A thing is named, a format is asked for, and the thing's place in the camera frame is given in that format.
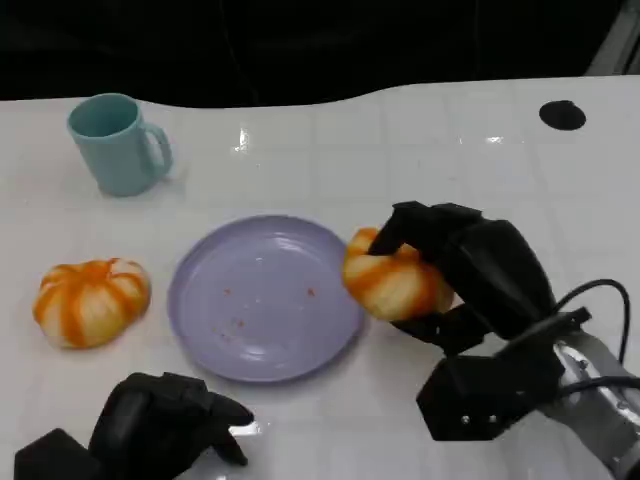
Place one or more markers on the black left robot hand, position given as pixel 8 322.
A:
pixel 150 425

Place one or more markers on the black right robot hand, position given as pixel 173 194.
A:
pixel 495 280

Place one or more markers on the orange white toy bread roll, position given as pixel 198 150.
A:
pixel 395 287
pixel 90 302

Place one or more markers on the lilac plate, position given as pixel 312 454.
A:
pixel 265 299

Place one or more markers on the black round table grommet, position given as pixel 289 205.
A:
pixel 562 115

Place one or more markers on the pale green mug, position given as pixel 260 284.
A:
pixel 116 150

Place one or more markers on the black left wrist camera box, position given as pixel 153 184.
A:
pixel 55 457

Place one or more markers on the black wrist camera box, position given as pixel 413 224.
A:
pixel 485 395
pixel 55 457

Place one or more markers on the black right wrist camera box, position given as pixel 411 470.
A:
pixel 485 395

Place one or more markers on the pale grey frame post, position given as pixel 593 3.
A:
pixel 617 45

